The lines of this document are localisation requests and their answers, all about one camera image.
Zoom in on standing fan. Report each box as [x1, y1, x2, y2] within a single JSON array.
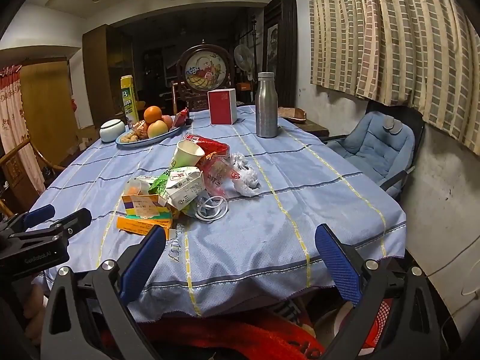
[[233, 43, 255, 83]]

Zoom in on pile of walnuts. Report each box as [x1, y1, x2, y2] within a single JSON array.
[[121, 120, 150, 144]]

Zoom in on white milk carton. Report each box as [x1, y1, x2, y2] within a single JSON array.
[[164, 167, 207, 211]]

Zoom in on light wooden wardrobe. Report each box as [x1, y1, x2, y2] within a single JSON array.
[[19, 58, 77, 166]]

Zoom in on round embroidered table screen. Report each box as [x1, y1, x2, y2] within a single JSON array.
[[176, 39, 235, 111]]

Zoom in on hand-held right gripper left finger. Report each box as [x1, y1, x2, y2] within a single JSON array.
[[39, 225, 167, 360]]

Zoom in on small clear plastic cup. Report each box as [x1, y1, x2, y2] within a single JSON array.
[[125, 178, 151, 197]]

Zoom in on orange medicine box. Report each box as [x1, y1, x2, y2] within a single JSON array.
[[116, 214, 174, 237]]

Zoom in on checked beige curtain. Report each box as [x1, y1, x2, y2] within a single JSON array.
[[307, 0, 480, 156]]

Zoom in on red box white sides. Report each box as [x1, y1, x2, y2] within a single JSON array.
[[208, 88, 238, 125]]

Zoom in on blue cushioned chair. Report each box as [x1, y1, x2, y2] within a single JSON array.
[[322, 99, 426, 199]]

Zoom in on yellow green medicine box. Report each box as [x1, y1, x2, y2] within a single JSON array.
[[122, 194, 173, 220]]

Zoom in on white green paper cup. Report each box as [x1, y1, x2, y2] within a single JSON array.
[[170, 140, 206, 169]]

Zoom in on wooden chair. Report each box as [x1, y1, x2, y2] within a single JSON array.
[[0, 137, 66, 214]]

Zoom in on yellow apple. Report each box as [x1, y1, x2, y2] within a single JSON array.
[[147, 120, 169, 139]]

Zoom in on yellow green can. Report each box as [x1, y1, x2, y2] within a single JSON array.
[[120, 75, 139, 128]]

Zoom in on small red snack packet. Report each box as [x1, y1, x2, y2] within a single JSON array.
[[170, 108, 190, 128]]

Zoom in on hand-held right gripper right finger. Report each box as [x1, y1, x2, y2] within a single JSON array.
[[314, 223, 443, 360]]

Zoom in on blue checked tablecloth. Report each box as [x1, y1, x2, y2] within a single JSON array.
[[28, 104, 407, 323]]

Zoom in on blue oval fruit plate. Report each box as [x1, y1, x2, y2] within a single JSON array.
[[115, 120, 183, 146]]

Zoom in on person's left hand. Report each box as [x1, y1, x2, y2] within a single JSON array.
[[22, 275, 47, 340]]

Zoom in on white coiled cable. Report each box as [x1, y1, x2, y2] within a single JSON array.
[[193, 195, 229, 222]]

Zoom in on red patterned curtain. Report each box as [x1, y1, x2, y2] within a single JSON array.
[[0, 64, 46, 192]]

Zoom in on brown flat board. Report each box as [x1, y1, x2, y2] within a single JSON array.
[[277, 107, 308, 122]]

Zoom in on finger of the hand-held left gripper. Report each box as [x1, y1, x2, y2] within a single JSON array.
[[9, 207, 93, 241], [0, 204, 56, 234]]

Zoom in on green packet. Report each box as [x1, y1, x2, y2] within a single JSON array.
[[149, 170, 171, 199]]

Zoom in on wooden side table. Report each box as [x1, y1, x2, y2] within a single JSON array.
[[277, 114, 331, 137]]

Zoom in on framed portrait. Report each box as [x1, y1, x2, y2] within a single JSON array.
[[267, 22, 280, 70]]

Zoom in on blue chair cushion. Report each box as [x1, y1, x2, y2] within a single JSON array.
[[332, 110, 416, 177]]

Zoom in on dark wooden cabinet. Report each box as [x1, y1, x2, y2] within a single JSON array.
[[82, 24, 136, 128]]

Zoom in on clear wrapper red print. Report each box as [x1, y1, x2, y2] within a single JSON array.
[[199, 154, 241, 199]]

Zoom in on white plastic bag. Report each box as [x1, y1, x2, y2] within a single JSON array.
[[228, 152, 260, 197]]

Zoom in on steel bottle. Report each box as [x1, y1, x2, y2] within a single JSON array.
[[255, 71, 278, 138]]

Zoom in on orange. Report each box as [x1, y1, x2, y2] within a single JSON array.
[[143, 106, 163, 124]]

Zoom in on white ceramic jar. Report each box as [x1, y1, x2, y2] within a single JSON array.
[[99, 119, 125, 143]]

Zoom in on red plastic basket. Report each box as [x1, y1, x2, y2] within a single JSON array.
[[352, 296, 394, 349]]

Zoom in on red printed blanket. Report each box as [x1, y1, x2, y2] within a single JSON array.
[[105, 307, 327, 360]]

